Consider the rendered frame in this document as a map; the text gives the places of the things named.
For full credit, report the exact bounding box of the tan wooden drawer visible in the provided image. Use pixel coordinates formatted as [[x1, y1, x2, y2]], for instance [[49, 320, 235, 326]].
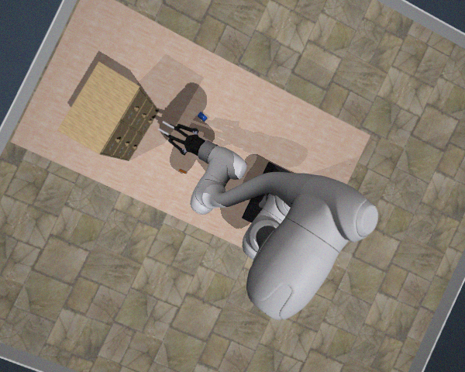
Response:
[[138, 107, 157, 134], [121, 90, 146, 125], [131, 99, 153, 130], [102, 122, 129, 155], [122, 133, 143, 160], [113, 128, 136, 157]]

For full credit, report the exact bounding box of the dark brown wooden chest of drawers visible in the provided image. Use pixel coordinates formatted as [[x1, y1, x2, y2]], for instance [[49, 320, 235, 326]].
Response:
[[57, 62, 159, 161]]

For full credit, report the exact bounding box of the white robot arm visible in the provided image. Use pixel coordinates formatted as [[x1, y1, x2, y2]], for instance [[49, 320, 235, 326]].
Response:
[[191, 140, 378, 320]]

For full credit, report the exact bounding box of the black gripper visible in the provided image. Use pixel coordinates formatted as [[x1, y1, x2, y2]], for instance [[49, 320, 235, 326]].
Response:
[[158, 121, 205, 155]]

